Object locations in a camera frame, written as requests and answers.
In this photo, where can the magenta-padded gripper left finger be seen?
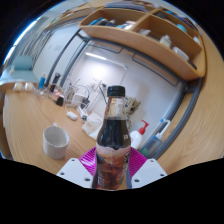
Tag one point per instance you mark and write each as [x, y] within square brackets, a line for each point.
[74, 171]

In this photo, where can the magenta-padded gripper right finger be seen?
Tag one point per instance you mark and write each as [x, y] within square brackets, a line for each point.
[149, 170]

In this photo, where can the dark cola bottle black cap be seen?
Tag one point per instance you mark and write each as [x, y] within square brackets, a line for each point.
[113, 140]

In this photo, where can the white speckled cup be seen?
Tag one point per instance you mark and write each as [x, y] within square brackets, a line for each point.
[55, 143]

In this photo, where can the white pump bottle red top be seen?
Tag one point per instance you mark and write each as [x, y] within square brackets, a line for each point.
[136, 138]

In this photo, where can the white crumpled bag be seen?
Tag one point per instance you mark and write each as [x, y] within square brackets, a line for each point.
[91, 125]

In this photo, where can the small white oval object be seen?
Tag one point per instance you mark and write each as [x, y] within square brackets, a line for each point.
[71, 115]

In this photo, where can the wooden robot figure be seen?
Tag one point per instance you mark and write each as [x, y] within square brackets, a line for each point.
[132, 106]

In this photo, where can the white power adapter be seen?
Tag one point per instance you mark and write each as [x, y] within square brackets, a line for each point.
[78, 99]

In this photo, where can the slim black bottle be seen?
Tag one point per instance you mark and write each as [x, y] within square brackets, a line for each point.
[55, 81]

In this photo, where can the small blue bottle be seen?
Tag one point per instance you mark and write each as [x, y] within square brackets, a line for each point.
[42, 82]

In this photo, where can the teal chair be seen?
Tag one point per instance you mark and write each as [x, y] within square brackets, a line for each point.
[21, 68]

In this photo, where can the white bar lamp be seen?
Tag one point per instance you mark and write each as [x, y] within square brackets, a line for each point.
[96, 56]

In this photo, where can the wooden shelf unit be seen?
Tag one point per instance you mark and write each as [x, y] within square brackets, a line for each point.
[150, 45]

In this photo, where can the grey metal shelf frame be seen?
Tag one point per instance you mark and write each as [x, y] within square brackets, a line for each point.
[181, 116]

